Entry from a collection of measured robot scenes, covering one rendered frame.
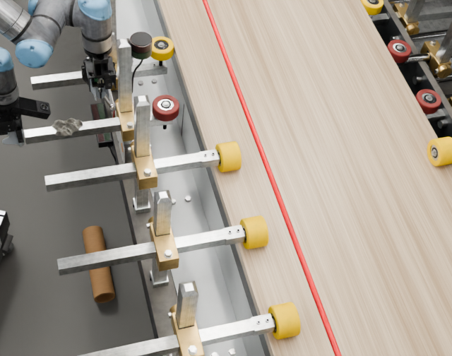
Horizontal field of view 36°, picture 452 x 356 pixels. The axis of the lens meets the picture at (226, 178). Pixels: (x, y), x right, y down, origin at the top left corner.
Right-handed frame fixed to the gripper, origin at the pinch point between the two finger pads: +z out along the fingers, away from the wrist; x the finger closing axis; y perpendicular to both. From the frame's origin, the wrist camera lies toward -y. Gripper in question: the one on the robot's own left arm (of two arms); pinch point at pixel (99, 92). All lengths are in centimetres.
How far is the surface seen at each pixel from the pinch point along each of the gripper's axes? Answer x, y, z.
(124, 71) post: 7.6, -3.6, -3.4
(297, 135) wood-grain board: 55, 17, 11
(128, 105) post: 8.4, -3.6, 10.9
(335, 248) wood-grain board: 52, 56, 11
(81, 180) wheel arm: -9.1, 25.2, 4.8
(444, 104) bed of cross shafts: 110, 9, 17
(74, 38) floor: 4, -131, 101
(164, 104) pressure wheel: 18.8, -0.8, 9.5
